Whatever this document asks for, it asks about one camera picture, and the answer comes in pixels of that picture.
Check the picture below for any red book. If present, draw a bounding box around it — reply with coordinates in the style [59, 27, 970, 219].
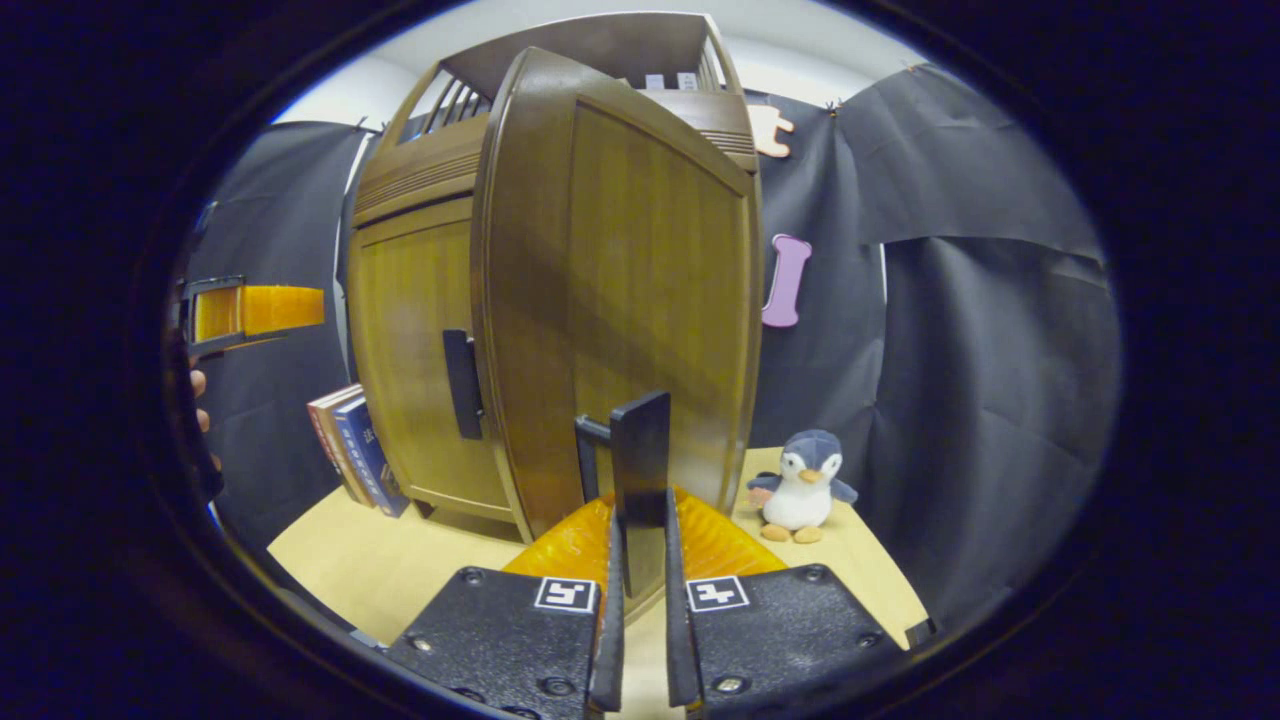
[306, 383, 366, 503]

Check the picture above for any wooden shoe cabinet door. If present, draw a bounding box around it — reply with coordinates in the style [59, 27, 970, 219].
[348, 195, 516, 523]
[470, 45, 766, 546]

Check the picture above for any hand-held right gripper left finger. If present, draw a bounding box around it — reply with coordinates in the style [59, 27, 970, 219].
[385, 492, 629, 720]

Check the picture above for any penguin plush toy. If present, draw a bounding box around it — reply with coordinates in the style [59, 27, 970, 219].
[746, 429, 860, 545]

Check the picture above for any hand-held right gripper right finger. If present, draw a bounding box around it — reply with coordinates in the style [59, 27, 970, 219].
[663, 487, 909, 720]

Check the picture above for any black backdrop cloth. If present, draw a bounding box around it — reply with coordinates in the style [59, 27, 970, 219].
[175, 62, 1123, 631]

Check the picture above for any wooden double-door shoe cabinet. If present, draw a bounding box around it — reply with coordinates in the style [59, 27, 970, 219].
[345, 12, 766, 546]

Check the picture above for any blue book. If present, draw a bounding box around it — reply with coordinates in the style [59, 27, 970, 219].
[332, 395, 412, 519]

